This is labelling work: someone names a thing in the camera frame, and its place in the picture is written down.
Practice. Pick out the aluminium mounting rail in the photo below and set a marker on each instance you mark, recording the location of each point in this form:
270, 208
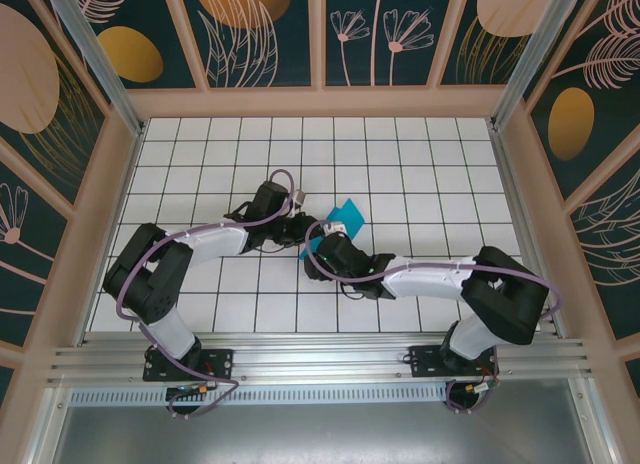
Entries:
320, 356

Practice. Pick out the aluminium corner post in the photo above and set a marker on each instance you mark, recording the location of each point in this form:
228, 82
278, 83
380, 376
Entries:
532, 59
111, 84

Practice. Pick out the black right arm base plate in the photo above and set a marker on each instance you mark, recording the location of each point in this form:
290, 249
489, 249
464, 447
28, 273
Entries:
425, 361

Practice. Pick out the teal cloth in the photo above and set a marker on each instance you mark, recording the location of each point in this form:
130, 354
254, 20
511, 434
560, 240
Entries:
350, 216

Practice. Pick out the aluminium side rail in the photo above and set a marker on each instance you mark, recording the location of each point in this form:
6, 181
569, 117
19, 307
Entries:
512, 194

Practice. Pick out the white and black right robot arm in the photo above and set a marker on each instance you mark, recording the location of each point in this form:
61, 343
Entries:
425, 281

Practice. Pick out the grey metal panel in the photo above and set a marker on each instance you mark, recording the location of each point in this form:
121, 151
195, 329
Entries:
320, 434

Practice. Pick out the aluminium frame bar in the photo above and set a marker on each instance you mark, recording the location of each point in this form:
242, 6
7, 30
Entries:
47, 434
595, 424

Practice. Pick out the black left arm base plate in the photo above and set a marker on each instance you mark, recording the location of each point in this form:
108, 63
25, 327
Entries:
220, 361

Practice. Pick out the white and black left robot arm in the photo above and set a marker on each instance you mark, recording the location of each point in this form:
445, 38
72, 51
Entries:
215, 241

